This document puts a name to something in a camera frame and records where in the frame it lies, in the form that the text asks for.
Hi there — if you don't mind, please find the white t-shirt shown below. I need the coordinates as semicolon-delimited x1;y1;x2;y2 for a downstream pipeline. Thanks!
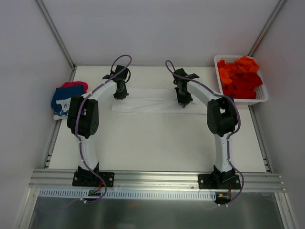
112;88;207;115

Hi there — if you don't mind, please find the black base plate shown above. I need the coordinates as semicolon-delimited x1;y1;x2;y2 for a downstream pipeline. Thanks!
198;174;241;190
72;169;115;187

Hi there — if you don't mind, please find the white plastic basket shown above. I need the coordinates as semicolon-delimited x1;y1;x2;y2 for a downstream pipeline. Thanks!
214;55;268;105

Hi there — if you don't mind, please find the aluminium mounting rail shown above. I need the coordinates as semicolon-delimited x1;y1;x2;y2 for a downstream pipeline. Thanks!
29;168;287;193

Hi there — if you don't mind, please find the right aluminium frame post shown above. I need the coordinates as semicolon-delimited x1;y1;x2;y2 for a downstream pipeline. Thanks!
248;0;287;57

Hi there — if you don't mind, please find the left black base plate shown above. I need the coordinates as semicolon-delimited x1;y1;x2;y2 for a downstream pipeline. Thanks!
72;169;115;187

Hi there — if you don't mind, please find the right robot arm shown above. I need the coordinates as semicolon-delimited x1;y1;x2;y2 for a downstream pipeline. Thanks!
173;68;241;190

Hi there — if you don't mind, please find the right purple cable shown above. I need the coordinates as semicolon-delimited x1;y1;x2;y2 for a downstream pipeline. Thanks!
165;60;244;207

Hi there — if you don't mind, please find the aluminium frame post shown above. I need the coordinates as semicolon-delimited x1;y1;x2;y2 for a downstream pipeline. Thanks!
35;0;75;69
248;0;287;57

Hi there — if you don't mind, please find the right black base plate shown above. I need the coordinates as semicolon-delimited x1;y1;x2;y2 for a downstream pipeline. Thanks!
198;174;241;190

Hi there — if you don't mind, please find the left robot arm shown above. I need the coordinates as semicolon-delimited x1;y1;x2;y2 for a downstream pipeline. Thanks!
67;65;131;189

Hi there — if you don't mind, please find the orange t-shirt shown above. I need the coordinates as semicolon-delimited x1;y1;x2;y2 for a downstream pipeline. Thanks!
217;56;259;85

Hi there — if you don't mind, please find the red t-shirt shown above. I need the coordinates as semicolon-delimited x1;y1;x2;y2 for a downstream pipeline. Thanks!
222;73;263;99

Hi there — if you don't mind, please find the folded blue printed t-shirt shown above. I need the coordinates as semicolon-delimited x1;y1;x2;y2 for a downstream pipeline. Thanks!
51;85;85;121

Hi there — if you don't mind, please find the left aluminium frame post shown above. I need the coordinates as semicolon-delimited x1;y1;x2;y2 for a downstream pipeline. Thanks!
35;0;75;69

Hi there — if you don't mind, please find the white slotted cable duct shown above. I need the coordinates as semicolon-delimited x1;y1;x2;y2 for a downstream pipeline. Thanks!
39;188;216;201

